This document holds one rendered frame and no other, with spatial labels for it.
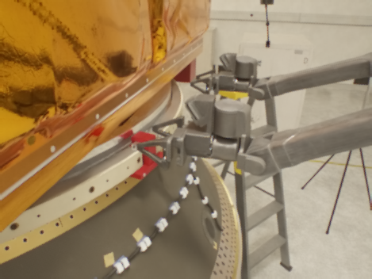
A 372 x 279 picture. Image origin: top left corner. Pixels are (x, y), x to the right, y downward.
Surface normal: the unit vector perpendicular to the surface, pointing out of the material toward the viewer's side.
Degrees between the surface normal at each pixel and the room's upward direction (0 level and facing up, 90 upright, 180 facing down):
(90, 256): 62
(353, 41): 90
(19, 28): 88
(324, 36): 90
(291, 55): 90
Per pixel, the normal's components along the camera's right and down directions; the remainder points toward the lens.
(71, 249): 0.66, -0.15
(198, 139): -0.23, 0.43
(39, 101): 0.97, 0.17
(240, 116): -0.42, 0.46
